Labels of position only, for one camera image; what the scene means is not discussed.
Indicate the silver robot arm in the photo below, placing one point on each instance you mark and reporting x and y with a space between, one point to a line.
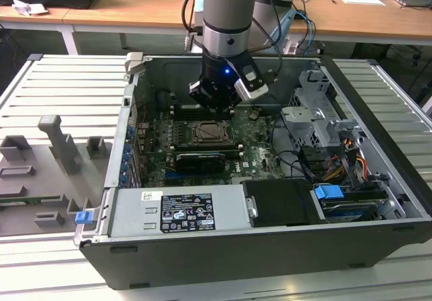
227 14

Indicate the black RAM slot bank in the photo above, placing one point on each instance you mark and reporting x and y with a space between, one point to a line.
182 112
202 146

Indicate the CPU socket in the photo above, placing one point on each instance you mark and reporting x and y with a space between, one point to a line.
191 136

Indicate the black graphics card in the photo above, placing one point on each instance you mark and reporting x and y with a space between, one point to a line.
199 162

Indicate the green motherboard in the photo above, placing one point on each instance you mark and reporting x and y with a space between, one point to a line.
260 152

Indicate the pale blue teach pendant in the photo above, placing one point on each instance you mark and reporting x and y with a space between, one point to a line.
287 24

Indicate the grey metal drive cage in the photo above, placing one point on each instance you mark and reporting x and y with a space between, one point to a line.
314 125

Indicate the black plastic shroud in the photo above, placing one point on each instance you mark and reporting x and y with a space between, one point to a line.
280 203

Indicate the grey power supply unit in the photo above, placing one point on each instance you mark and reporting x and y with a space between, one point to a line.
135 213

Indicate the hard disk in blue carrier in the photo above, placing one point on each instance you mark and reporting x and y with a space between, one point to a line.
327 192

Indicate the white paper sheet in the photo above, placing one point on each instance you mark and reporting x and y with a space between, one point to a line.
361 0

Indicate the black open PC case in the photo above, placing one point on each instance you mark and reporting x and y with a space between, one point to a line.
236 264

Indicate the blue plastic latch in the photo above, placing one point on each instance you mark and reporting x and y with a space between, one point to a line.
84 217

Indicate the grey parts rack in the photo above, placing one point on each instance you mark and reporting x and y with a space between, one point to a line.
40 179

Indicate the crumpled white paper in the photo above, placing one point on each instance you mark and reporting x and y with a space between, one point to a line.
28 6

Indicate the grey flat laptop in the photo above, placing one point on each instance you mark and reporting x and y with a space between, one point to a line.
413 0

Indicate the green RAM stick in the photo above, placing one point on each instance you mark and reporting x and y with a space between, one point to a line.
27 199

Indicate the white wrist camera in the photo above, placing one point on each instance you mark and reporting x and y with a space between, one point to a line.
251 85

